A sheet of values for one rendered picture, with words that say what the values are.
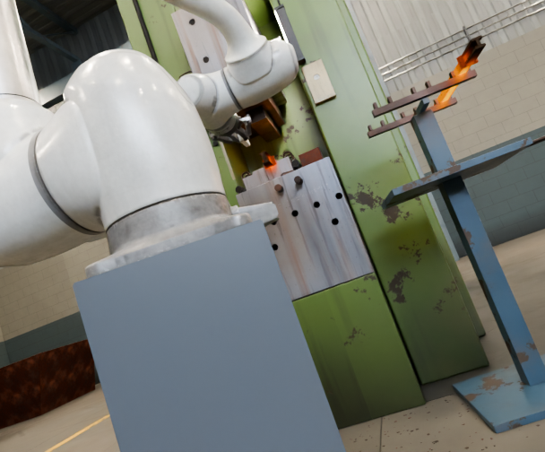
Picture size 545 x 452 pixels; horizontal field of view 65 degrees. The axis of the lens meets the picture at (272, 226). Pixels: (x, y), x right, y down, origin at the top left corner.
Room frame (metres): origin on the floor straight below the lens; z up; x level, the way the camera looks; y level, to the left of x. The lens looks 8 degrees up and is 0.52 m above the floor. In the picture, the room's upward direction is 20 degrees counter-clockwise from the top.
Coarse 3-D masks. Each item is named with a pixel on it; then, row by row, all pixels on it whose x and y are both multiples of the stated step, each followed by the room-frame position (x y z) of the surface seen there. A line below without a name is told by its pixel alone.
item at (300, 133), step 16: (272, 32) 2.07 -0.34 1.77; (288, 96) 2.08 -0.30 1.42; (304, 96) 2.06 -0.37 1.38; (288, 112) 2.08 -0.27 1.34; (304, 112) 2.07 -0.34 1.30; (288, 128) 2.09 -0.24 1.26; (304, 128) 2.07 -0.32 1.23; (240, 144) 2.14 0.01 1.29; (256, 144) 2.12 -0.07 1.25; (272, 144) 2.11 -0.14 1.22; (288, 144) 2.09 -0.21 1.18; (304, 144) 2.08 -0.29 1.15; (320, 144) 2.07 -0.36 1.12; (256, 160) 2.13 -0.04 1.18
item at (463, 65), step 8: (472, 40) 1.06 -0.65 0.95; (472, 48) 1.09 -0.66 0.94; (480, 48) 1.07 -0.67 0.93; (464, 56) 1.15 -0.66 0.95; (472, 56) 1.11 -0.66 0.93; (464, 64) 1.15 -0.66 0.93; (472, 64) 1.16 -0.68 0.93; (456, 72) 1.22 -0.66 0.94; (464, 72) 1.22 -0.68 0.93; (440, 96) 1.41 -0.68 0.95; (448, 96) 1.40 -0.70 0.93
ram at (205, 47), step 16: (240, 0) 1.61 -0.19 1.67; (176, 16) 1.66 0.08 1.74; (192, 16) 1.65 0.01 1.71; (192, 32) 1.65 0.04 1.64; (208, 32) 1.64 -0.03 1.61; (256, 32) 1.74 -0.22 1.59; (192, 48) 1.66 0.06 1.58; (208, 48) 1.65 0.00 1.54; (224, 48) 1.63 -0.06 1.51; (192, 64) 1.66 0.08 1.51; (208, 64) 1.65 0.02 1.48; (224, 64) 1.64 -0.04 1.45; (272, 96) 1.90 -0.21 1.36
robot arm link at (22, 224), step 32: (0, 0) 0.57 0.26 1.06; (0, 32) 0.55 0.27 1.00; (0, 64) 0.54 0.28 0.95; (0, 96) 0.54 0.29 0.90; (32, 96) 0.57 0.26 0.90; (0, 128) 0.50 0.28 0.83; (32, 128) 0.52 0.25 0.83; (0, 160) 0.49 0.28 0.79; (32, 160) 0.48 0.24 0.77; (0, 192) 0.49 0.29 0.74; (32, 192) 0.48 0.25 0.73; (0, 224) 0.50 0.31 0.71; (32, 224) 0.50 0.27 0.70; (64, 224) 0.51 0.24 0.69; (0, 256) 0.54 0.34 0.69; (32, 256) 0.55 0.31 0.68
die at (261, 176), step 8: (280, 160) 1.62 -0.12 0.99; (288, 160) 1.62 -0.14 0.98; (264, 168) 1.64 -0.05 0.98; (272, 168) 1.63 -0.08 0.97; (280, 168) 1.63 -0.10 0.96; (288, 168) 1.62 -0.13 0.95; (256, 176) 1.65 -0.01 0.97; (264, 176) 1.64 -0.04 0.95; (272, 176) 1.63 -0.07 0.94; (280, 176) 1.63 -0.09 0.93; (248, 184) 1.65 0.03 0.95; (256, 184) 1.65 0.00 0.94
